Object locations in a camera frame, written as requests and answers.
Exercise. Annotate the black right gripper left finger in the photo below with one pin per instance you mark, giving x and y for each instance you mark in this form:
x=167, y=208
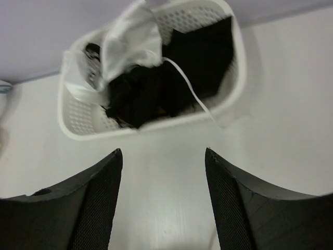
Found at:
x=76, y=213

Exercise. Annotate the white perforated plastic basket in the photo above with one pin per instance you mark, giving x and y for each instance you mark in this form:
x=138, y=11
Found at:
x=156, y=78

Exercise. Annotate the black garments in basket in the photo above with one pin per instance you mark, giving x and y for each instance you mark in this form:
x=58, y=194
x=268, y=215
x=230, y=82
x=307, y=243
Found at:
x=194, y=66

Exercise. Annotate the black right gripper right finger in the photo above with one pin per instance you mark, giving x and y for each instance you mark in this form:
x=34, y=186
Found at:
x=251, y=213

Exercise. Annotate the white bra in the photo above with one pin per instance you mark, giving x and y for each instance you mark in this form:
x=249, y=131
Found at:
x=130, y=49

